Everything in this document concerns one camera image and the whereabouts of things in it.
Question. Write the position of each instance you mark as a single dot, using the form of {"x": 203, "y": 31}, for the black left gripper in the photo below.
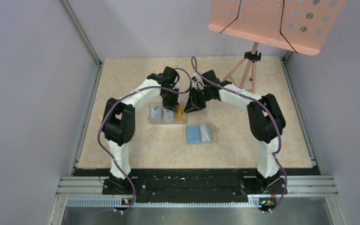
{"x": 171, "y": 105}

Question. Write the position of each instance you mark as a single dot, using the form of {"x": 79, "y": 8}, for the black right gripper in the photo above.
{"x": 193, "y": 104}

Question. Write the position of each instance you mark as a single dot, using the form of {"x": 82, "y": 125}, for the gold credit card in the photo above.
{"x": 180, "y": 115}

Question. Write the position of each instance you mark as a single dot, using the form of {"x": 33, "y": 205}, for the clear acrylic card box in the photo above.
{"x": 160, "y": 122}

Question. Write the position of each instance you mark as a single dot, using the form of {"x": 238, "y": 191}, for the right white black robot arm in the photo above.
{"x": 265, "y": 117}

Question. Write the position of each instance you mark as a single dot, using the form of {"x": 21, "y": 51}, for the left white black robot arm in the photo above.
{"x": 119, "y": 117}

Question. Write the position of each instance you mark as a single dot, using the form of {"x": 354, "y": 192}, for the silver credit card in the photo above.
{"x": 168, "y": 116}
{"x": 156, "y": 113}

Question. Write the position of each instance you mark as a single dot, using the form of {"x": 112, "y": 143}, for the pink music stand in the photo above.
{"x": 300, "y": 26}

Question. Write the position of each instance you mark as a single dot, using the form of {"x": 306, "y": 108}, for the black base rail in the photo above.
{"x": 193, "y": 185}

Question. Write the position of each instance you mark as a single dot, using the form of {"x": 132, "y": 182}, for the grey slotted cable duct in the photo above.
{"x": 118, "y": 202}

